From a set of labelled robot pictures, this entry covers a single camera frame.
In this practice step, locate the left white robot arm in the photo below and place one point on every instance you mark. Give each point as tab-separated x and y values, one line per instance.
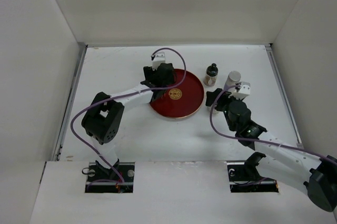
103	121

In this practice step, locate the black cap pepper bottle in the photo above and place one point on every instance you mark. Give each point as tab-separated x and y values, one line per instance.
211	75

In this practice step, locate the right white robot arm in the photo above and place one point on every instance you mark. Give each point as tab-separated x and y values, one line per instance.
308	172

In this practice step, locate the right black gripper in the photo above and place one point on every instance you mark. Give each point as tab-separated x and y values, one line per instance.
210	96

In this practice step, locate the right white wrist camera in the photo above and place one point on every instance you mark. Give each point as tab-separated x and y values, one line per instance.
241	90

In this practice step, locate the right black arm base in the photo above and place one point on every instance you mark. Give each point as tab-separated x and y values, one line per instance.
244	177

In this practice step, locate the red round tray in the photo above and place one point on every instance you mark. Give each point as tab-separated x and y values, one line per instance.
183	100

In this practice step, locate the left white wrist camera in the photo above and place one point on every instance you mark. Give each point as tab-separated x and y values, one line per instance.
157	59

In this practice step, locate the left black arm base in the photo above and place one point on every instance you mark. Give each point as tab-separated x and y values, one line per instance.
101	180

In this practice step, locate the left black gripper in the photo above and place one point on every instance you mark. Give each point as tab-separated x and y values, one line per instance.
149	73

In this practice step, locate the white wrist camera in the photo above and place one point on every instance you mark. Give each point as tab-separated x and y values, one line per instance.
241	90
157	59

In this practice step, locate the black cap salt bottle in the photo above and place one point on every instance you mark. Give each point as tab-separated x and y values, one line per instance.
212	110

